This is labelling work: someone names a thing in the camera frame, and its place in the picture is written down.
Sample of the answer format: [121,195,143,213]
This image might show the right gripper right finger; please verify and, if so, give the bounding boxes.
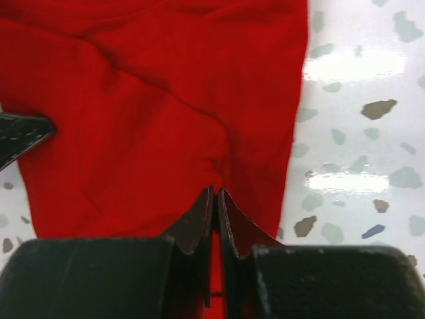
[216,190,424,318]

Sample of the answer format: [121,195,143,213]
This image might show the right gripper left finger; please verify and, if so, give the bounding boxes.
[1,188,213,319]

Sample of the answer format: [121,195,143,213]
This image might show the red t shirt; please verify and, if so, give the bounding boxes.
[1,0,309,318]

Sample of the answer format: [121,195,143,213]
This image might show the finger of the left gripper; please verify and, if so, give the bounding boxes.
[0,112,56,170]

